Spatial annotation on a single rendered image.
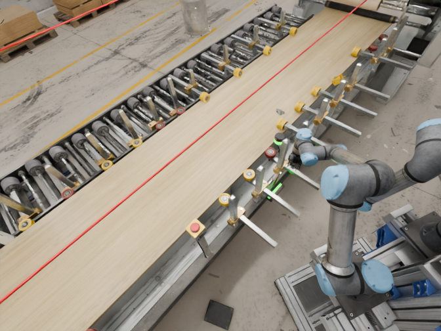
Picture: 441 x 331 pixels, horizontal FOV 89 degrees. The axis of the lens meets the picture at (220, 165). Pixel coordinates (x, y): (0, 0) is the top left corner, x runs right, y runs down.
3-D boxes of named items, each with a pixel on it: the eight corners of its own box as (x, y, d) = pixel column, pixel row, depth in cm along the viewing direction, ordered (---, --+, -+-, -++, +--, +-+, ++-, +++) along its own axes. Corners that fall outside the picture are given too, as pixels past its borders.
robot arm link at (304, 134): (299, 139, 113) (296, 127, 118) (295, 152, 122) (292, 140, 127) (315, 138, 113) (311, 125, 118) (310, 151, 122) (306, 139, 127)
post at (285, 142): (279, 178, 177) (290, 139, 138) (276, 182, 176) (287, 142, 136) (275, 176, 179) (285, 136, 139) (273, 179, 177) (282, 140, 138)
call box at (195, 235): (207, 232, 111) (205, 226, 105) (197, 243, 109) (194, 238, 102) (197, 222, 114) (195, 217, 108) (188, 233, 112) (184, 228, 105)
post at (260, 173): (259, 202, 170) (265, 167, 130) (256, 205, 169) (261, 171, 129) (256, 199, 171) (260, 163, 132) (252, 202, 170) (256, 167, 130)
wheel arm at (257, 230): (277, 245, 139) (277, 243, 136) (273, 249, 138) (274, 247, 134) (225, 202, 158) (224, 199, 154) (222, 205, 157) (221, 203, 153)
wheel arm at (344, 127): (360, 134, 164) (362, 131, 161) (357, 138, 163) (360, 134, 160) (300, 106, 185) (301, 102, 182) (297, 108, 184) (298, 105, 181)
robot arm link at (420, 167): (468, 175, 74) (368, 216, 116) (466, 150, 79) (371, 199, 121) (432, 158, 75) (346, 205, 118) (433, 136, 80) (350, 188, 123)
